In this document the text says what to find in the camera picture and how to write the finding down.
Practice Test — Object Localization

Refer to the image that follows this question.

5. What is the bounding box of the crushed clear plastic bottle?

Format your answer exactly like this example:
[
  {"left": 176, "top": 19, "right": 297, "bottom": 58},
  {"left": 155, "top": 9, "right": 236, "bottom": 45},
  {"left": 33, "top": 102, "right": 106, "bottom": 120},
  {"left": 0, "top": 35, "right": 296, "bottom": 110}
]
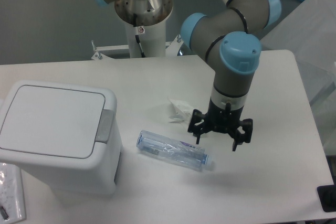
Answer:
[{"left": 137, "top": 130, "right": 215, "bottom": 171}]

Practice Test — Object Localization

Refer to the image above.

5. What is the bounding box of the crumpled white paper wrapper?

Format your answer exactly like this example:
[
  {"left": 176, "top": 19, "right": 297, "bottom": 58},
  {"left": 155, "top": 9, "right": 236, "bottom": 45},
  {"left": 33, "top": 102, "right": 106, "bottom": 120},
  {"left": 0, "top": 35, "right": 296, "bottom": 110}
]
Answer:
[{"left": 168, "top": 98, "right": 195, "bottom": 123}]

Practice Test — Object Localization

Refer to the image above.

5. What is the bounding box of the black device at table edge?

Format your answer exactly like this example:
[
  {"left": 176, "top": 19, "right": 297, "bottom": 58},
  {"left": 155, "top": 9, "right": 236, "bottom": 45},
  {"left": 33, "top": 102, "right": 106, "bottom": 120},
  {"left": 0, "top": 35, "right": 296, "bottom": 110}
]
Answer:
[{"left": 317, "top": 185, "right": 335, "bottom": 212}]

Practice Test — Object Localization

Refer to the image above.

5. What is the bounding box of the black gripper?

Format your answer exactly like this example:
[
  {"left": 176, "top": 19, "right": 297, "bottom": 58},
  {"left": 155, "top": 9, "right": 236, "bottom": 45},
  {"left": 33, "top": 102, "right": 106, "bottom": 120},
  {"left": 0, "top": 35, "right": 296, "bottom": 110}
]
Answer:
[{"left": 187, "top": 100, "right": 253, "bottom": 152}]

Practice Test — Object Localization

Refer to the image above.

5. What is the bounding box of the white push-lid trash can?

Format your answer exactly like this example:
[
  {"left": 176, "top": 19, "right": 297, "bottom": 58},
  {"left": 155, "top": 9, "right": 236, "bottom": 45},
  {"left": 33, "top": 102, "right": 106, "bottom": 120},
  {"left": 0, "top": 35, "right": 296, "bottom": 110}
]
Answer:
[{"left": 1, "top": 80, "right": 122, "bottom": 195}]

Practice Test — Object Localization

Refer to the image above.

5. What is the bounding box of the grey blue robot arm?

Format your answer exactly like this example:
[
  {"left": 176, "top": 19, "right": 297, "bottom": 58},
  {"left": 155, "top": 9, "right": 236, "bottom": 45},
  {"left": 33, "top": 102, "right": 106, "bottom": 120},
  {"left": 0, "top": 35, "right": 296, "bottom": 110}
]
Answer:
[{"left": 95, "top": 0, "right": 281, "bottom": 147}]

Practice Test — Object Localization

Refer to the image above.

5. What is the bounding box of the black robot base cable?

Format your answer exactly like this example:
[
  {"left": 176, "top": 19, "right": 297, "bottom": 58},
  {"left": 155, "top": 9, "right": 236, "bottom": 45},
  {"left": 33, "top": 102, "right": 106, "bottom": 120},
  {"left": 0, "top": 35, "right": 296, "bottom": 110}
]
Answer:
[{"left": 132, "top": 13, "right": 146, "bottom": 58}]

